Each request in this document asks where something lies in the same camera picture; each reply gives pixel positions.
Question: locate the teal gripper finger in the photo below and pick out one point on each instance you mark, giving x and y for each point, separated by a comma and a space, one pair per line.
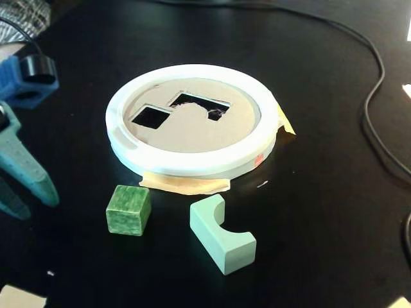
14, 205

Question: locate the beige paper sheet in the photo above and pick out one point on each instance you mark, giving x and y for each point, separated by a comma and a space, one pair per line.
19, 298

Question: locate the mint green U-shaped block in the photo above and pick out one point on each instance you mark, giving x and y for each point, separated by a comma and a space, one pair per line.
218, 244

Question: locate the silver textured fabric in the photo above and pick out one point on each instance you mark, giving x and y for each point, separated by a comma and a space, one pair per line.
22, 16

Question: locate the blue gripper black motor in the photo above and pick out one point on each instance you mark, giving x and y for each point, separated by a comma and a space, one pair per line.
24, 160

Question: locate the yellow tape piece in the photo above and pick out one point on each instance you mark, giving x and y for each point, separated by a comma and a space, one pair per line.
287, 125

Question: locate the beige masking tape strip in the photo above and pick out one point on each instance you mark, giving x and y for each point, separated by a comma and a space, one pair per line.
186, 186

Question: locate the white round container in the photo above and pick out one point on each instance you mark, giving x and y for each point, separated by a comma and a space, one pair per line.
192, 163

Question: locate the small white object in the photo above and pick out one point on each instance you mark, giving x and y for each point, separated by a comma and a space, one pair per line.
407, 90

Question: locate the cardboard lid with shaped holes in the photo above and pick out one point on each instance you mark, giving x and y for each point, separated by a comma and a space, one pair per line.
192, 131

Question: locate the dark green wooden cube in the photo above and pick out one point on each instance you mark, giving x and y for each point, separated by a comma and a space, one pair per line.
128, 210

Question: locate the pale paper corner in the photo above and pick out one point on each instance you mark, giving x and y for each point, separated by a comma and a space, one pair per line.
401, 303

